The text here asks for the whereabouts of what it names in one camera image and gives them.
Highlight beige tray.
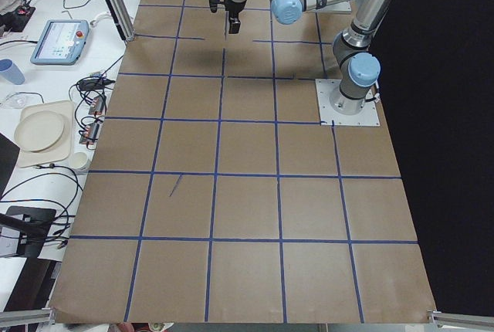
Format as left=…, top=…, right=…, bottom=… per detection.
left=14, top=100, right=74, bottom=168

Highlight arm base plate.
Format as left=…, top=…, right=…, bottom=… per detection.
left=315, top=79, right=381, bottom=127
left=327, top=2, right=352, bottom=14

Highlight white paper cup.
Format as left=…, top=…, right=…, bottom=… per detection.
left=68, top=152, right=91, bottom=174

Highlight blue plastic cup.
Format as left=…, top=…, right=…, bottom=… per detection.
left=0, top=59, right=25, bottom=85

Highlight aluminium frame post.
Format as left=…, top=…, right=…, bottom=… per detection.
left=86, top=0, right=136, bottom=42

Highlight beige plate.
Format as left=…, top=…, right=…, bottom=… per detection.
left=14, top=110, right=64, bottom=151

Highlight near teach pendant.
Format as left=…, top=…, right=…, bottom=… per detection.
left=30, top=20, right=90, bottom=65

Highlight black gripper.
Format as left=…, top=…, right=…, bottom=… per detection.
left=225, top=0, right=247, bottom=34

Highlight black camera stand base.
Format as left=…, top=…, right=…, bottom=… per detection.
left=1, top=206, right=56, bottom=258

